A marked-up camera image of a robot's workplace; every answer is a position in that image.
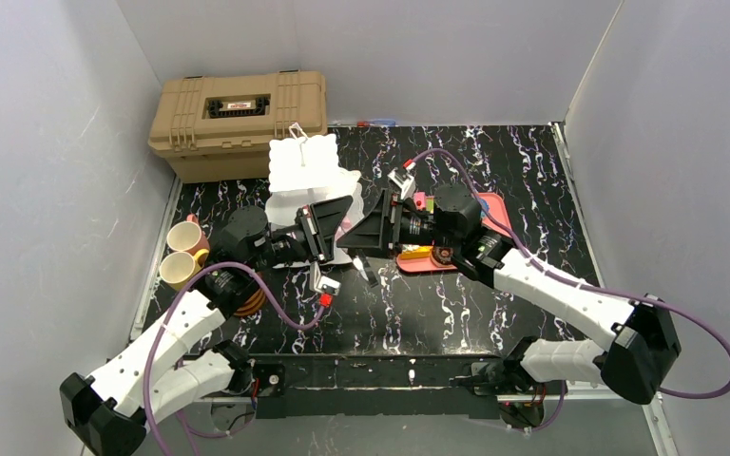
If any white three-tier cake stand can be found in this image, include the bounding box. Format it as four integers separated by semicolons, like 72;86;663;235
265;123;364;238

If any pink serving tray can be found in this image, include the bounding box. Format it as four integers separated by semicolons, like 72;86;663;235
395;193;511;274

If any tan plastic tool case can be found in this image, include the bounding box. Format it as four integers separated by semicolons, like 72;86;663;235
148;70;328;183

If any yellow cake slice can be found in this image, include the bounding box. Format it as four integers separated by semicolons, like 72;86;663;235
398;246;432;260

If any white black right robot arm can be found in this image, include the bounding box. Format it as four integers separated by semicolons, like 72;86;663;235
337;185;681;405

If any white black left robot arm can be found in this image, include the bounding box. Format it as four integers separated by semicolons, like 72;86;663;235
59;196;353;455

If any pink cake slice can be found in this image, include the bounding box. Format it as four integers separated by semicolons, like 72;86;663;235
413;192;434;213

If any chocolate donut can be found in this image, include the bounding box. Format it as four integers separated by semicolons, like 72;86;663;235
431;246;453;267

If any stack of brown wooden coasters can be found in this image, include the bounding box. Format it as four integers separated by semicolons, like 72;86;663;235
233;290;267;318

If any pink mug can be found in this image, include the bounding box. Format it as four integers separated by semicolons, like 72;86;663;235
166;214;210;254

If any yellow mug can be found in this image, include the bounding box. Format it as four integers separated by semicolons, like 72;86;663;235
159;249;209;291

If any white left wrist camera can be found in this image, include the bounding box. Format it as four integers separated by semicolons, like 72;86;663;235
310;262;340;308

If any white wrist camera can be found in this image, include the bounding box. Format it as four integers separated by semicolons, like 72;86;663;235
388;160;416;200
310;262;340;308

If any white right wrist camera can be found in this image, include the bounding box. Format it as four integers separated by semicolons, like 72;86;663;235
388;160;416;200

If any aluminium frame rail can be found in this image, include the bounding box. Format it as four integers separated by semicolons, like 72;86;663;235
94;355;663;404

